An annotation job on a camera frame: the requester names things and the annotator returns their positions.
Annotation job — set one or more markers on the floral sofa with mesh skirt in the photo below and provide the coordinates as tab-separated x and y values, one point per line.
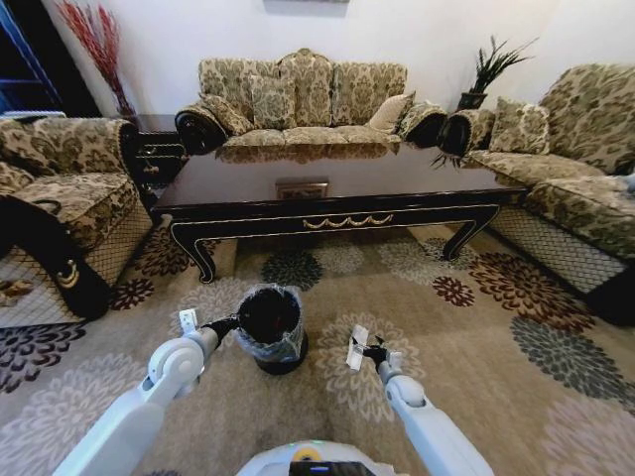
565	178

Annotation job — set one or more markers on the cream textured cushion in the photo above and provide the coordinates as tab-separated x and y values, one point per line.
392	112

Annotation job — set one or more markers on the floral patterned beige rug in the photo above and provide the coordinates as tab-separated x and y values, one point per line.
496	357

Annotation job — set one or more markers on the floral three-seat sofa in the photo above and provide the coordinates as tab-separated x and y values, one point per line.
307	99

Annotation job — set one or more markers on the framed wall picture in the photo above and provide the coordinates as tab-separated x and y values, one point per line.
305	3

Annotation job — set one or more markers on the white paper scrap trash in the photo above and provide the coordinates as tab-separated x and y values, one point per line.
188	321

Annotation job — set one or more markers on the red dried branch decoration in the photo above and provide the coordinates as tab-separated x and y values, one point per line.
99	54

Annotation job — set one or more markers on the dark wooden side table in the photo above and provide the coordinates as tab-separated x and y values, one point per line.
155	149

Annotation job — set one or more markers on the dark plant pot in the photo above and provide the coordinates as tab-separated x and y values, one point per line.
471	100

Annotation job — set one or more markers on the floral square cushion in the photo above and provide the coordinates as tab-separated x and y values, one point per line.
272	101
519	127
224	114

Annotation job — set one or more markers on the floral armchair with dark arms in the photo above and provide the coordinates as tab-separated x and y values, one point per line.
64	188

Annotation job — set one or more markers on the blue metal frame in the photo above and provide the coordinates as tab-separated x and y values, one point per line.
25	49

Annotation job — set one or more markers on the brown crumpled floor trash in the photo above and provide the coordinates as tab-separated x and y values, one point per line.
15	290

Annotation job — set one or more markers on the white robot front shell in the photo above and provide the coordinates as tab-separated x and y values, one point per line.
310	458

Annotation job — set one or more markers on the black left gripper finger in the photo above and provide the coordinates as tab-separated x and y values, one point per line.
237	316
238	330

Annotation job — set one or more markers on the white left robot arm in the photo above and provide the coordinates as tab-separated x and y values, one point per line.
164	367

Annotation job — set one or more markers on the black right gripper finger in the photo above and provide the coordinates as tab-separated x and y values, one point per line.
380	341
358	344

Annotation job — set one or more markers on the white wrapper trash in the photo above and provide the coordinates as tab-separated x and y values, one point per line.
357	348

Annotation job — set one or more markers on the green potted plant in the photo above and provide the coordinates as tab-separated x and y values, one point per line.
496	62

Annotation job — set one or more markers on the black trash bin with liner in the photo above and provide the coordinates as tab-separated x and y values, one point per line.
272	327

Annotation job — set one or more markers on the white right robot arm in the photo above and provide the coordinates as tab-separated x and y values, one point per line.
421	411

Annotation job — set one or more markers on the grey object on sofa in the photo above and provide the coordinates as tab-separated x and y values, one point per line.
628	183

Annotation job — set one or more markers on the dark wooden coffee table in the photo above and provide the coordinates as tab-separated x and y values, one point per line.
327	188

